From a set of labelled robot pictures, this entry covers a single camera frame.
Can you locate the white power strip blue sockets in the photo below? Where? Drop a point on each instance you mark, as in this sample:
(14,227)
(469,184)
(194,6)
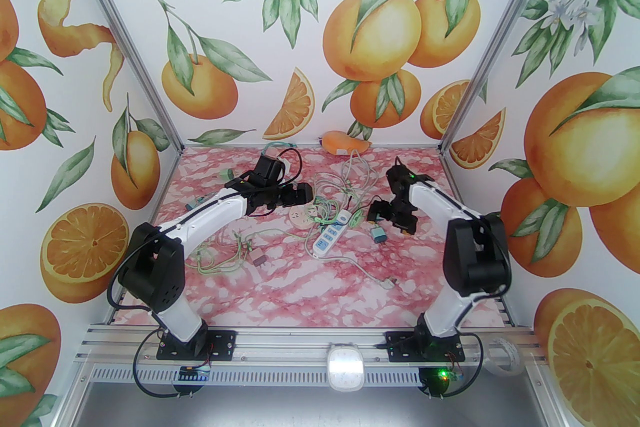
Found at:
(330,237)

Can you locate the pink charger adapter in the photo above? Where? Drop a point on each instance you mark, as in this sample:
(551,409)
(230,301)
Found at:
(259,258)

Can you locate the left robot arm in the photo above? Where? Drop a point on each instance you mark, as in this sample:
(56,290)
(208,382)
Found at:
(210,212)

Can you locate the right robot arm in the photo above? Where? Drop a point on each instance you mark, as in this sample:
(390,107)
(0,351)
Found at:
(435,199)

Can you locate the green round plug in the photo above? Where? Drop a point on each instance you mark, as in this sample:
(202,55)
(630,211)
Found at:
(227,174)

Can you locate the blue charger adapter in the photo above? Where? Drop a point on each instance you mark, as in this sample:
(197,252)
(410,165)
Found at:
(378,234)

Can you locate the white lamp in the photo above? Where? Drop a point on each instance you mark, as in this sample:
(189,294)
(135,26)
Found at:
(345,365)

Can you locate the small circuit board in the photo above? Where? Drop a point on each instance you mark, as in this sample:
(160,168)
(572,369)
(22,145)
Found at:
(195,372)
(452,375)

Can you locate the clear tape roll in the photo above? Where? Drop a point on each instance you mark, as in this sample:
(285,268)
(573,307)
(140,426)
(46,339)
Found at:
(517,360)

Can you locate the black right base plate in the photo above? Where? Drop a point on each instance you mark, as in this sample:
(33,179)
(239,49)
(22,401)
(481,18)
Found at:
(400,347)

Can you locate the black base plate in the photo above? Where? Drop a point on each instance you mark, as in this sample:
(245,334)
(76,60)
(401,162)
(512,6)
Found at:
(222,345)
(400,347)

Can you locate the aluminium rail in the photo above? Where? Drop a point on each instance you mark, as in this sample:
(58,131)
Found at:
(280,345)

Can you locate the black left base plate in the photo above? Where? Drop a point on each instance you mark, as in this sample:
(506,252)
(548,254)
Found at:
(222,345)

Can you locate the aluminium frame post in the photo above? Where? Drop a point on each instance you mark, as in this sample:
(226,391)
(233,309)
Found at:
(127,39)
(499,39)

